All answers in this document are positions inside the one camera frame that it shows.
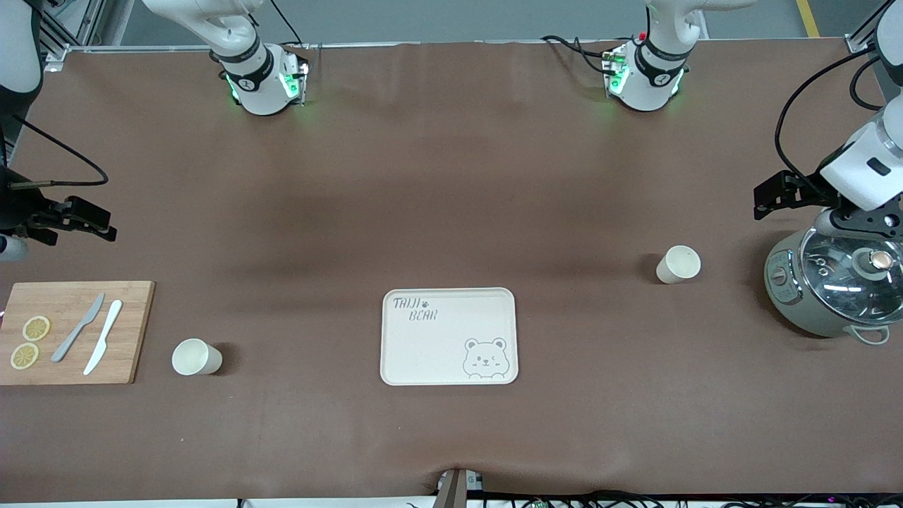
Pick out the white IKEA cup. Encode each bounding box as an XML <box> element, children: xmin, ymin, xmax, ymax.
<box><xmin>171</xmin><ymin>339</ymin><xmax>224</xmax><ymax>377</ymax></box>
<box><xmin>656</xmin><ymin>245</ymin><xmax>702</xmax><ymax>284</ymax></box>

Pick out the grey-green cooking pot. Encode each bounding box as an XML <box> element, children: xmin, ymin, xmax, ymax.
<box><xmin>764</xmin><ymin>227</ymin><xmax>903</xmax><ymax>346</ymax></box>

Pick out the glass pot lid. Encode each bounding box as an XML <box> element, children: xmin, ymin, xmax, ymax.
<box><xmin>799</xmin><ymin>229</ymin><xmax>903</xmax><ymax>325</ymax></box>

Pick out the grey plastic knife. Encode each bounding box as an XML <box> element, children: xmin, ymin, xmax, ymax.
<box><xmin>51</xmin><ymin>293</ymin><xmax>106</xmax><ymax>363</ymax></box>

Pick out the white plastic knife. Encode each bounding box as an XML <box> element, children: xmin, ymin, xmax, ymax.
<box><xmin>83</xmin><ymin>300</ymin><xmax>123</xmax><ymax>376</ymax></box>

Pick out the bamboo cutting board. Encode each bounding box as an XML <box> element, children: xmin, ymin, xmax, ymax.
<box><xmin>0</xmin><ymin>281</ymin><xmax>156</xmax><ymax>386</ymax></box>

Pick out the brown table mat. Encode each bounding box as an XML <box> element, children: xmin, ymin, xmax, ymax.
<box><xmin>0</xmin><ymin>39</ymin><xmax>903</xmax><ymax>502</ymax></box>

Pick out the cream bear print tray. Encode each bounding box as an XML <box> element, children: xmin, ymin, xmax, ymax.
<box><xmin>380</xmin><ymin>287</ymin><xmax>519</xmax><ymax>387</ymax></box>

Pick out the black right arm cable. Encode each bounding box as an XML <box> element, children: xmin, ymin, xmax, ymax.
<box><xmin>7</xmin><ymin>115</ymin><xmax>109</xmax><ymax>189</ymax></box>

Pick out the aluminium frame post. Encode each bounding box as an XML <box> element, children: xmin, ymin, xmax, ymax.
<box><xmin>844</xmin><ymin>0</ymin><xmax>890</xmax><ymax>54</ymax></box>
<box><xmin>39</xmin><ymin>0</ymin><xmax>107</xmax><ymax>71</ymax></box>

